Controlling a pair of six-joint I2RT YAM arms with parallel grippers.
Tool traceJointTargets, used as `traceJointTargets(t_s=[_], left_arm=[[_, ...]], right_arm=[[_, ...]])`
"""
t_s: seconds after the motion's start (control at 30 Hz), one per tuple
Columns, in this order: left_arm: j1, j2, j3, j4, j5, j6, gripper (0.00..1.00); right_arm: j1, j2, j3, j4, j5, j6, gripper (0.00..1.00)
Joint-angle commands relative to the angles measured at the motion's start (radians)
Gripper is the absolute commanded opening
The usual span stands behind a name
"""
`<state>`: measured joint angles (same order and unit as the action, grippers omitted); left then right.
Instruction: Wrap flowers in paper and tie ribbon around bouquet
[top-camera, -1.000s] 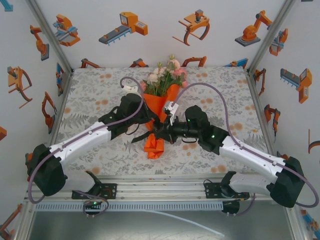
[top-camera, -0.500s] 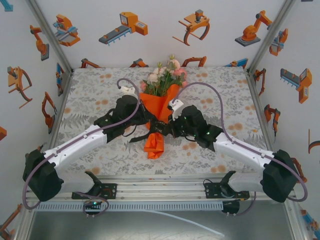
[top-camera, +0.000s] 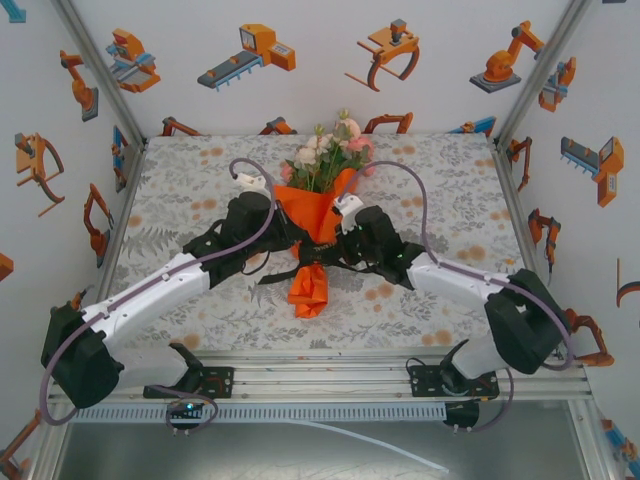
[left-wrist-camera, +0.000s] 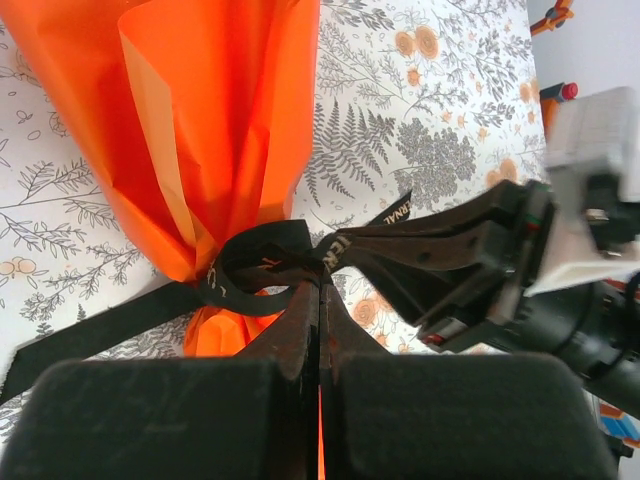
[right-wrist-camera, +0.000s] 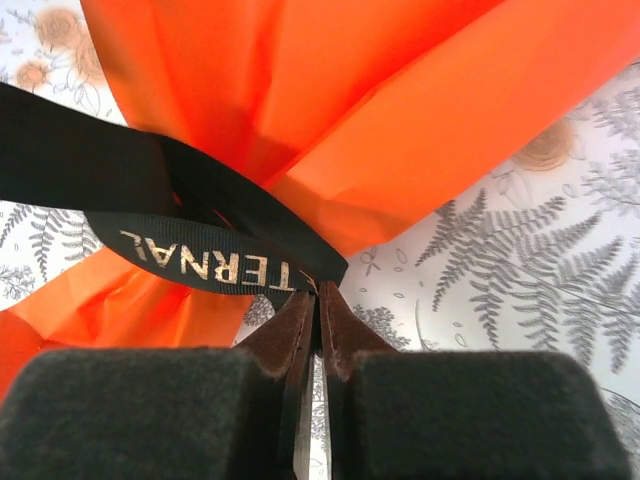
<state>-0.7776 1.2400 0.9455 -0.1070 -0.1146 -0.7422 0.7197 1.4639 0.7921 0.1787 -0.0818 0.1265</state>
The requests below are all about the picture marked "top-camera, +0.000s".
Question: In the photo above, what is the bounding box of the black printed ribbon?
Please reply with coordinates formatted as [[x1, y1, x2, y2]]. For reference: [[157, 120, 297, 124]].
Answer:
[[257, 239, 381, 287]]

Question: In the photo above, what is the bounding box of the orange wrapping paper sheet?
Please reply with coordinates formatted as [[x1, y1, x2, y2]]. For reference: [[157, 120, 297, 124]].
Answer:
[[272, 167, 362, 320]]

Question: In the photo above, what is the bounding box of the cream fake flower stem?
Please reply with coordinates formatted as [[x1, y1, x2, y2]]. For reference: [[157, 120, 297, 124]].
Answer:
[[293, 147, 321, 191]]

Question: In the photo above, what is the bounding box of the floral patterned table mat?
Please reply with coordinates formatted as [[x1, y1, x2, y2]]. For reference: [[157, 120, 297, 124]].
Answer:
[[94, 132, 551, 351]]

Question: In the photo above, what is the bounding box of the black controller box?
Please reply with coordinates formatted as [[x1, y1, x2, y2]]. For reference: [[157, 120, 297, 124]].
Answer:
[[443, 399, 481, 432], [166, 398, 207, 426]]

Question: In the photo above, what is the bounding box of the white plastic tube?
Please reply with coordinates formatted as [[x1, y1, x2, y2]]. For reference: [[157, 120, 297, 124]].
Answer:
[[292, 418, 451, 474]]

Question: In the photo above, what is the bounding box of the brushed metal panel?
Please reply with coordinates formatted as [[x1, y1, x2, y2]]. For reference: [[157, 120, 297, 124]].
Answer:
[[29, 419, 616, 480]]

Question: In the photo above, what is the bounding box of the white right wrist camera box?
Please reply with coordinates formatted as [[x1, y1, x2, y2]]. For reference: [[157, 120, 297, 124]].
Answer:
[[332, 195, 364, 217]]

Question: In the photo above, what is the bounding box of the aluminium side rail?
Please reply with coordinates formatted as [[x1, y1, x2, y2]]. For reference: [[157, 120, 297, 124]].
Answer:
[[492, 139, 566, 360], [74, 142, 149, 364]]

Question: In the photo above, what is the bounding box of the aluminium rail frame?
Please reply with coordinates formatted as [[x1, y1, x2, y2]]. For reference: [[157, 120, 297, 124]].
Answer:
[[47, 349, 594, 404]]

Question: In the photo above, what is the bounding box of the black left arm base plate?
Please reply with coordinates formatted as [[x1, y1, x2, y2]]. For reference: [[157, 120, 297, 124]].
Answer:
[[143, 366, 235, 400]]

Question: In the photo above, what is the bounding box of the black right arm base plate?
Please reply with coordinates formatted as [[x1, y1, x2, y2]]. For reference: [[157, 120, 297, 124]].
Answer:
[[409, 366, 500, 400]]

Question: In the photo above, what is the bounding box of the grey slotted cable duct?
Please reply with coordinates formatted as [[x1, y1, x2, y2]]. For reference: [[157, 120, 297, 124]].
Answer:
[[69, 403, 447, 422]]

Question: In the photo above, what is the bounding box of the aluminium frame post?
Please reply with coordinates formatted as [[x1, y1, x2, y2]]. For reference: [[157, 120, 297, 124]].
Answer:
[[49, 0, 149, 146], [492, 0, 594, 146]]

